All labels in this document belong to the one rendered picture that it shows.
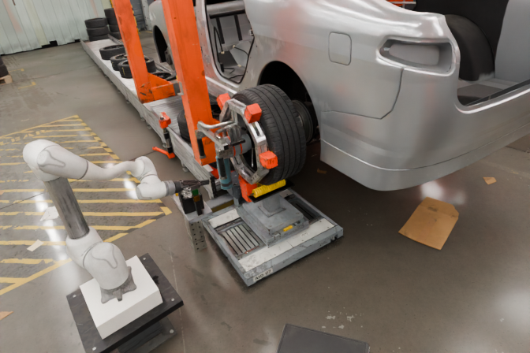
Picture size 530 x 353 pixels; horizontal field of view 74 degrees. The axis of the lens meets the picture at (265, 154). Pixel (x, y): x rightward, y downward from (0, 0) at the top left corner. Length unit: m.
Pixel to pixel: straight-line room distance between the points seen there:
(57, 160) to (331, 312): 1.70
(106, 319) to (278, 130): 1.34
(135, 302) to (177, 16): 1.72
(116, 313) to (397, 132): 1.65
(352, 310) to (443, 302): 0.54
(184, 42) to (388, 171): 1.53
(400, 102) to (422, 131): 0.18
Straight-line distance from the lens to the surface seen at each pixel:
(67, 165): 1.73
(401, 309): 2.42
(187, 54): 2.52
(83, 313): 2.30
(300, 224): 2.65
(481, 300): 2.60
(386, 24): 1.68
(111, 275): 2.04
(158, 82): 4.56
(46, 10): 14.92
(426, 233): 2.93
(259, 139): 2.06
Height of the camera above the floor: 1.87
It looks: 28 degrees down
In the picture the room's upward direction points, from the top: 6 degrees counter-clockwise
